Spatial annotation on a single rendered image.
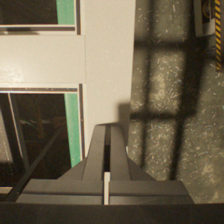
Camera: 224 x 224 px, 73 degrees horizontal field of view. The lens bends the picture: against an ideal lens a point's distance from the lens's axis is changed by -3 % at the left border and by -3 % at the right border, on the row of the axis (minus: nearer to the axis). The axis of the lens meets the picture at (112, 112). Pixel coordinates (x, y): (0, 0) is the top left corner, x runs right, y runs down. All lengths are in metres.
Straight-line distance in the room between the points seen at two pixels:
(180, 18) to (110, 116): 1.09
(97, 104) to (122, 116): 0.03
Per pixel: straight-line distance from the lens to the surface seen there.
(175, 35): 1.17
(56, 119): 1.16
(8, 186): 0.77
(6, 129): 0.66
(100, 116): 0.16
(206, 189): 1.76
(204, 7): 1.10
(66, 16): 0.23
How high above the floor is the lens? 1.08
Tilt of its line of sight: 73 degrees down
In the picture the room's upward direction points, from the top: 178 degrees clockwise
